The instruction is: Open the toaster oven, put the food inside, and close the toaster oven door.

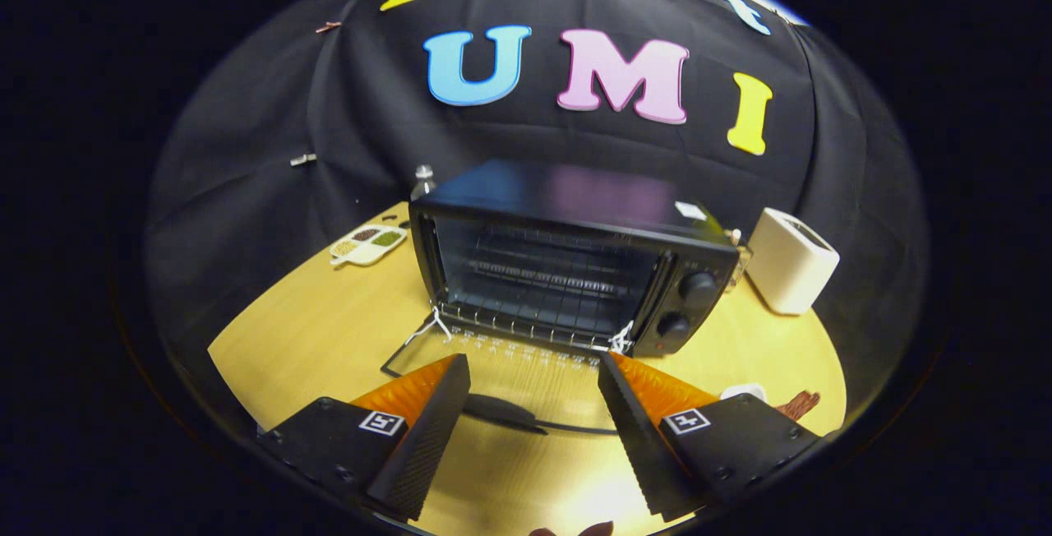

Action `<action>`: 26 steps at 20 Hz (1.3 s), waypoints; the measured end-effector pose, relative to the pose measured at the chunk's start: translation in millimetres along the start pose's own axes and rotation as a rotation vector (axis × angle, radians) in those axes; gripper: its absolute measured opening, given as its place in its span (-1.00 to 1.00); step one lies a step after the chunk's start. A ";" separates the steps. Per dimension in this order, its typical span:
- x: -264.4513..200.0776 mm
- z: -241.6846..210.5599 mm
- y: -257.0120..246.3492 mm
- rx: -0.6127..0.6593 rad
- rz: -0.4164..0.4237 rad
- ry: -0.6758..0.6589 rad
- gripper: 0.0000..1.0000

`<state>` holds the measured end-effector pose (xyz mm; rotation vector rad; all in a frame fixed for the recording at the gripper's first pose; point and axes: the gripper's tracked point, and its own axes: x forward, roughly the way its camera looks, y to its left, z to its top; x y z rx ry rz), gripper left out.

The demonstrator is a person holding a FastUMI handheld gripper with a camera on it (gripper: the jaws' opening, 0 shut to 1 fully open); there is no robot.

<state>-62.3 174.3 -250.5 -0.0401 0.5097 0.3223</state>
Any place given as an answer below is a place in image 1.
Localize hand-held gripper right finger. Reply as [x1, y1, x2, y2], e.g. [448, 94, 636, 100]
[598, 351, 823, 523]

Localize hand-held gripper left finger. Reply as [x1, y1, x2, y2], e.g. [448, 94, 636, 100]
[256, 353, 472, 523]

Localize brown fried meat piece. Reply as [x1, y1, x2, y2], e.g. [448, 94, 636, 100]
[776, 391, 822, 421]

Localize black toaster oven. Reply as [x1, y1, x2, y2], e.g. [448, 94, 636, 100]
[381, 159, 741, 437]

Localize white bread toaster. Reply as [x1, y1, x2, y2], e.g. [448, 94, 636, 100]
[746, 207, 841, 317]

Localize white divided spice dish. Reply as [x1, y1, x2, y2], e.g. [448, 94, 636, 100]
[329, 224, 408, 267]

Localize black backdrop cloth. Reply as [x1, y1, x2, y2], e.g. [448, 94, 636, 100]
[144, 0, 930, 438]

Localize metal wire basket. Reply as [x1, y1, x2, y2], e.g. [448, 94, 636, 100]
[723, 228, 754, 291]

